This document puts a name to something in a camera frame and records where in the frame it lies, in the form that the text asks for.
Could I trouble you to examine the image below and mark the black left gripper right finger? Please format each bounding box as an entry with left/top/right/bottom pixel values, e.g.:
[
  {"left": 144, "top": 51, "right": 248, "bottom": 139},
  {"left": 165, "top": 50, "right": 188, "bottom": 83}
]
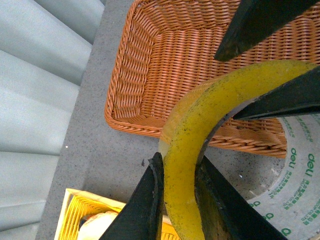
[{"left": 194, "top": 157, "right": 286, "bottom": 240}]

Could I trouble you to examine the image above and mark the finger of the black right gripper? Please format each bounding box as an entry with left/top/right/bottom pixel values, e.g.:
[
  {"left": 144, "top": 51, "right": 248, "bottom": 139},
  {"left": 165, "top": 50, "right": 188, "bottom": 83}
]
[
  {"left": 214, "top": 0, "right": 317, "bottom": 62},
  {"left": 233, "top": 66, "right": 320, "bottom": 120}
]

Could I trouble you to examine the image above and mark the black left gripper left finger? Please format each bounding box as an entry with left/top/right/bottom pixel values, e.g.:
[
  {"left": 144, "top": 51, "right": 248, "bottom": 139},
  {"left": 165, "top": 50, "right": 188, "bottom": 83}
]
[{"left": 100, "top": 152, "right": 164, "bottom": 240}]

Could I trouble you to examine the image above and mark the yellow tape roll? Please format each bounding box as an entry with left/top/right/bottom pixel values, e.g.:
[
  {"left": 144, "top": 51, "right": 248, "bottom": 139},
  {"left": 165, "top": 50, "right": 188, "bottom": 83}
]
[{"left": 158, "top": 60, "right": 320, "bottom": 240}]

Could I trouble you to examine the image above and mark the yellow wicker basket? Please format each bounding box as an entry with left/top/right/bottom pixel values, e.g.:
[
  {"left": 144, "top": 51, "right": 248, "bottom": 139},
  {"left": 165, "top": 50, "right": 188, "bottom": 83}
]
[{"left": 53, "top": 188, "right": 181, "bottom": 240}]

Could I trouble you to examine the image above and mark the orange wicker basket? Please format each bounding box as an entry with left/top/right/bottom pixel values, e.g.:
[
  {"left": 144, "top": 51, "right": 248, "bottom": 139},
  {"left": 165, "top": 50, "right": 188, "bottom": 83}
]
[{"left": 104, "top": 0, "right": 320, "bottom": 159}]

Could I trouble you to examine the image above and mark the croissant bread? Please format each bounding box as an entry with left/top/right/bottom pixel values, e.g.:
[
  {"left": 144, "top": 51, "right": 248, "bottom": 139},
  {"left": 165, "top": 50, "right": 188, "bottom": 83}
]
[{"left": 77, "top": 211, "right": 118, "bottom": 240}]

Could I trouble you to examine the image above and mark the grey curtain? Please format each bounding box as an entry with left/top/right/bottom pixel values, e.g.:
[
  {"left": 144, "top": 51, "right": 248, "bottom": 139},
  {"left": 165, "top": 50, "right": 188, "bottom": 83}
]
[{"left": 0, "top": 0, "right": 106, "bottom": 240}]

